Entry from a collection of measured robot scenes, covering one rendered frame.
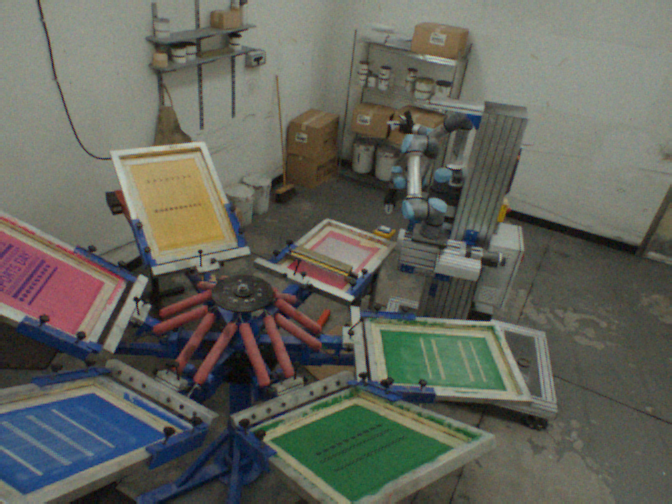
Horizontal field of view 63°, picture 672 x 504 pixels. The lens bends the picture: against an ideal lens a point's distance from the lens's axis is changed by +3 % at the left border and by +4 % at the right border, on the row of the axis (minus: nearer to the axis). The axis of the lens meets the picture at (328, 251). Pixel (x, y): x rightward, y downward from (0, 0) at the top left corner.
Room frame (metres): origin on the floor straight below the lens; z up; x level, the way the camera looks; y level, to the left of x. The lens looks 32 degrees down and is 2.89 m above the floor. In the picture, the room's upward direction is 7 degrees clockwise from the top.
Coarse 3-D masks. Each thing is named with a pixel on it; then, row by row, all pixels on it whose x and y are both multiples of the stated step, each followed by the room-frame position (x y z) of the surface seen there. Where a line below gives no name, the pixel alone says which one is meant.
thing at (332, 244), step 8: (328, 232) 3.34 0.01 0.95; (320, 240) 3.21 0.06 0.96; (328, 240) 3.22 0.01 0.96; (336, 240) 3.24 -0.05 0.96; (344, 240) 3.25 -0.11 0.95; (352, 240) 3.26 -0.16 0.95; (312, 248) 3.09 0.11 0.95; (320, 248) 3.10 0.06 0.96; (328, 248) 3.11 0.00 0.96; (336, 248) 3.13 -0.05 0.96; (344, 248) 3.14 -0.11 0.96; (328, 256) 3.01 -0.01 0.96; (336, 256) 3.02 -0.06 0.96; (296, 264) 2.87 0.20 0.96; (304, 264) 2.88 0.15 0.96; (312, 264) 2.89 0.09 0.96; (312, 272) 2.80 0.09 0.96
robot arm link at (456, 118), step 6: (456, 114) 3.44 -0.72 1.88; (462, 114) 3.44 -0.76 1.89; (444, 120) 3.47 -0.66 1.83; (450, 120) 3.43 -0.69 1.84; (456, 120) 3.41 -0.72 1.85; (462, 120) 3.42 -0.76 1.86; (468, 120) 3.44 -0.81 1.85; (444, 126) 3.44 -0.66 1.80; (450, 126) 3.41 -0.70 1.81; (456, 126) 3.41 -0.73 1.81; (462, 126) 3.43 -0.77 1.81; (432, 132) 3.50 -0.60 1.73; (438, 132) 3.47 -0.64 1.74; (444, 132) 3.45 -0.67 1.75; (450, 132) 3.43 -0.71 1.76; (438, 138) 3.48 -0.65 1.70
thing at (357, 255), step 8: (352, 248) 3.15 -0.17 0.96; (360, 248) 3.16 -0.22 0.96; (368, 248) 3.18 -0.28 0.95; (376, 248) 3.19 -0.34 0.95; (344, 256) 3.04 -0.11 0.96; (352, 256) 3.05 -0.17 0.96; (360, 256) 3.06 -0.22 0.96; (368, 256) 3.07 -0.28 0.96; (352, 264) 2.95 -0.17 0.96; (360, 264) 2.96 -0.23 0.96; (320, 272) 2.81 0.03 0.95; (328, 272) 2.82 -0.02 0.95; (320, 280) 2.72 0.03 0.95; (328, 280) 2.73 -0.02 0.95; (336, 280) 2.74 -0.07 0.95
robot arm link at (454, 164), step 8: (464, 128) 3.49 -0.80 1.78; (472, 128) 3.52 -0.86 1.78; (456, 136) 3.53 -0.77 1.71; (464, 136) 3.50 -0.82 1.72; (456, 144) 3.51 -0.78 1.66; (464, 144) 3.51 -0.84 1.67; (456, 152) 3.51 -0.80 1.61; (456, 160) 3.50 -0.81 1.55; (448, 168) 3.50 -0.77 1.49; (456, 168) 3.49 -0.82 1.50
